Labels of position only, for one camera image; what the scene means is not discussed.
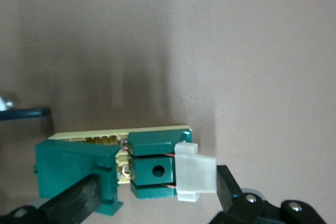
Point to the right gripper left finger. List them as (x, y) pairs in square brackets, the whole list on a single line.
[(73, 200)]

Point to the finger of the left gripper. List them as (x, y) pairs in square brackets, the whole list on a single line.
[(23, 113)]

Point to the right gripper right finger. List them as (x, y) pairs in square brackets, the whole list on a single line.
[(228, 190)]

